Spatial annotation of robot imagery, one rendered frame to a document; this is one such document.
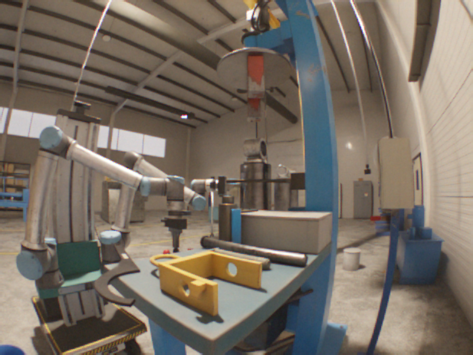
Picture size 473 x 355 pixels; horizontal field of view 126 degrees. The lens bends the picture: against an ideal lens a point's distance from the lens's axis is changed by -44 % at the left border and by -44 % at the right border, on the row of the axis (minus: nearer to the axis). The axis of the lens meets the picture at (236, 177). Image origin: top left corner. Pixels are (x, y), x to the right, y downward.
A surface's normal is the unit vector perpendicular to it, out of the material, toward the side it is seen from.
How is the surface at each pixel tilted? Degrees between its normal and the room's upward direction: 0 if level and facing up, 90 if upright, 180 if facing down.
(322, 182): 90
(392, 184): 90
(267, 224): 90
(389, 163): 90
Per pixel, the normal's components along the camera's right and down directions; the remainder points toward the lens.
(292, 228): -0.59, -0.07
